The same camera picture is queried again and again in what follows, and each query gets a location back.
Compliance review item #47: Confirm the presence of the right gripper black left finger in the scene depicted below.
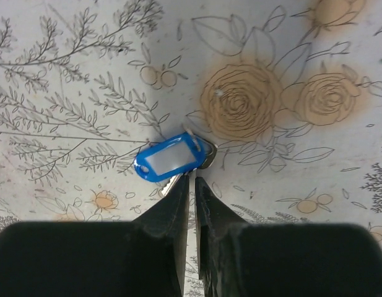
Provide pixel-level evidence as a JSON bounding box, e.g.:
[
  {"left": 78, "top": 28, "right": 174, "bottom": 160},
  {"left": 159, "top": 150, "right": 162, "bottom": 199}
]
[{"left": 0, "top": 176, "right": 189, "bottom": 296}]

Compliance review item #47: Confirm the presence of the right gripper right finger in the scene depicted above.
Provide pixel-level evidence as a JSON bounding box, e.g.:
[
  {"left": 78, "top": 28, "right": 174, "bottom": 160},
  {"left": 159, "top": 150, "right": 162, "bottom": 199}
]
[{"left": 195, "top": 177, "right": 382, "bottom": 296}]

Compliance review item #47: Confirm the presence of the blue key tag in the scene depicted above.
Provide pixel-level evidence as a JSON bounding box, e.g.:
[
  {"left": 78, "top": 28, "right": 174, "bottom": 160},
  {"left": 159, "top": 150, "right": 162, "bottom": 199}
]
[{"left": 134, "top": 126, "right": 217, "bottom": 197}]

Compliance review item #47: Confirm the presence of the floral table mat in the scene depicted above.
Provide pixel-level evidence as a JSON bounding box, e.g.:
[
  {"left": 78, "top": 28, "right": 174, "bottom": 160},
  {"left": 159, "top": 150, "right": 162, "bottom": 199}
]
[{"left": 0, "top": 1, "right": 382, "bottom": 296}]

